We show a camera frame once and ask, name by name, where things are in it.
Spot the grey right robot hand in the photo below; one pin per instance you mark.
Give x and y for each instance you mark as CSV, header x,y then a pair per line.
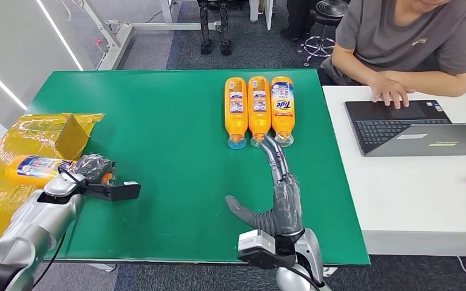
x,y
287,209

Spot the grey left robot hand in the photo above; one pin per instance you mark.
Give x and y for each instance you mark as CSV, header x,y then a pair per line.
x,y
94,168

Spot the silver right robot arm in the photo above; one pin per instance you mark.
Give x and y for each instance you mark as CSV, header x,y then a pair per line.
x,y
311,257

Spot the orange Tide detergent bottle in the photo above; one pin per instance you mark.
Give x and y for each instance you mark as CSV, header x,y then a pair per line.
x,y
282,108

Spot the yellow film wrapped cardboard box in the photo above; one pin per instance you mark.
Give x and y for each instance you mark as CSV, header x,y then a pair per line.
x,y
36,136

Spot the white desk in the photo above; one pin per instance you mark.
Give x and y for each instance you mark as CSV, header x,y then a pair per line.
x,y
410,201

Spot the small red tag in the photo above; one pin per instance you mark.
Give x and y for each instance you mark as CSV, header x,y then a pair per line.
x,y
97,41

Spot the dark grey laptop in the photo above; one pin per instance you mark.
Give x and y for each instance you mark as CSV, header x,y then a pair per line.
x,y
402,128

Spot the person's right hand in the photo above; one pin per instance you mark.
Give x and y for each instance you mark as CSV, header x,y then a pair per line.
x,y
389,91

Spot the black robot leg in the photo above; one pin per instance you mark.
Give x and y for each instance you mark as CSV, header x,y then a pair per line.
x,y
225,28
205,28

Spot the person's leg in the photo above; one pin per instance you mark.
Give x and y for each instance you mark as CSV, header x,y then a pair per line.
x,y
295,20

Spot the white furniture leg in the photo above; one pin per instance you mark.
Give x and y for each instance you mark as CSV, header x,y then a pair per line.
x,y
262,12

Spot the black stool with chrome base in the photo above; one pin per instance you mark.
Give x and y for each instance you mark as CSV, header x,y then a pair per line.
x,y
327,10

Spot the person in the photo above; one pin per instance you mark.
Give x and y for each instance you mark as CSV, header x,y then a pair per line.
x,y
402,36

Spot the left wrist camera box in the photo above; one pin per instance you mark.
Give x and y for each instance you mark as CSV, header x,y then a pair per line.
x,y
116,192

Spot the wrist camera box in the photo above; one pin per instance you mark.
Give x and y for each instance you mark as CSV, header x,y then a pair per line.
x,y
253,243
116,192

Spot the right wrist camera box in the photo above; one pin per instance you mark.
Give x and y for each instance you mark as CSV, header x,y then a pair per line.
x,y
253,243

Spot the white metal stand frame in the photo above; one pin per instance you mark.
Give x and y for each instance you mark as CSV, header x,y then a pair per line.
x,y
122,34

